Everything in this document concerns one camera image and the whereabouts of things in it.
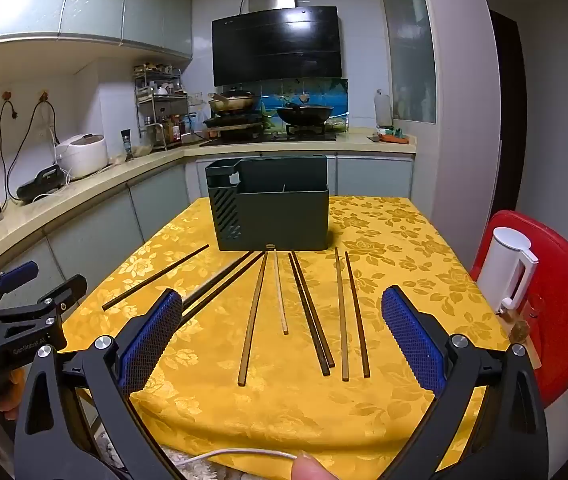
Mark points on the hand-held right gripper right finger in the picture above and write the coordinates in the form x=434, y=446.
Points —
x=411, y=340

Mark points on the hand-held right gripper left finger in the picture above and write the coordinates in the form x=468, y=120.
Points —
x=151, y=340

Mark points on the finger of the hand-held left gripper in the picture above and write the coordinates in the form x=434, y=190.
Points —
x=64, y=295
x=16, y=276

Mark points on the reddish brown chopstick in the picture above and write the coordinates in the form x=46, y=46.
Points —
x=357, y=315

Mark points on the dark brown chopstick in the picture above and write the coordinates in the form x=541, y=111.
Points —
x=156, y=276

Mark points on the tan wooden chopstick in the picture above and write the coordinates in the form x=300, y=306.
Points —
x=341, y=315

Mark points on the long black chopstick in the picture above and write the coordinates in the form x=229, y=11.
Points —
x=224, y=287
x=219, y=277

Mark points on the dark reddish chopstick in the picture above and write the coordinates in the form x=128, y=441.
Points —
x=314, y=310

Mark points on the brown wooden chopstick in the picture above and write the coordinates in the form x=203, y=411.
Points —
x=253, y=320

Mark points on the dark patterned chopstick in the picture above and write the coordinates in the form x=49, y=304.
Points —
x=309, y=316

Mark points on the short light wooden chopstick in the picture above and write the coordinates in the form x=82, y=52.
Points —
x=280, y=292

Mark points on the dark green utensil holder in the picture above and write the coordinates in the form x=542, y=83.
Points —
x=274, y=220

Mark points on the person's left hand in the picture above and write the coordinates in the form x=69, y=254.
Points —
x=8, y=405

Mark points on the person's right hand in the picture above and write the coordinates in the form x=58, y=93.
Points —
x=314, y=467

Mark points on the black handheld vacuum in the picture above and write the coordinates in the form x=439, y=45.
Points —
x=41, y=185

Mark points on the white electric kettle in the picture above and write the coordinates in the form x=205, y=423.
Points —
x=506, y=265

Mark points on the white fluffy cloth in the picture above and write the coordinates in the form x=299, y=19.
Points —
x=134, y=460

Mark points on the yellow floral tablecloth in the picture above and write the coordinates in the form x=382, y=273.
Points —
x=264, y=410

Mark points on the white rice cooker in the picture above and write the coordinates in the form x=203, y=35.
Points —
x=83, y=155

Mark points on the pepper grinder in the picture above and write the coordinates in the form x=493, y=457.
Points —
x=127, y=146

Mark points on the cluster of sauce bottles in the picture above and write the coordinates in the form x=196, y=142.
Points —
x=173, y=130

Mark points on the orange and green kitchen tools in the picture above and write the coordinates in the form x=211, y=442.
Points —
x=391, y=136

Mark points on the metal spice rack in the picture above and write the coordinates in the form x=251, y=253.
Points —
x=161, y=95

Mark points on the white plastic bottle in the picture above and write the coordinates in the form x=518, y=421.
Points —
x=383, y=109

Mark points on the gas stove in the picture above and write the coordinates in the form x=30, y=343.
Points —
x=264, y=136

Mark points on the black wok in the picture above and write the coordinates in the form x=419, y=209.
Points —
x=305, y=113

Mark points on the golden wok with lid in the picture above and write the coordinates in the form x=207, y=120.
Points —
x=234, y=101

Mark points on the frosted glass window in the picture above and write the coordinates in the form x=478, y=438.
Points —
x=409, y=45

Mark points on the black range hood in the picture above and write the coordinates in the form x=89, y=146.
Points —
x=276, y=45

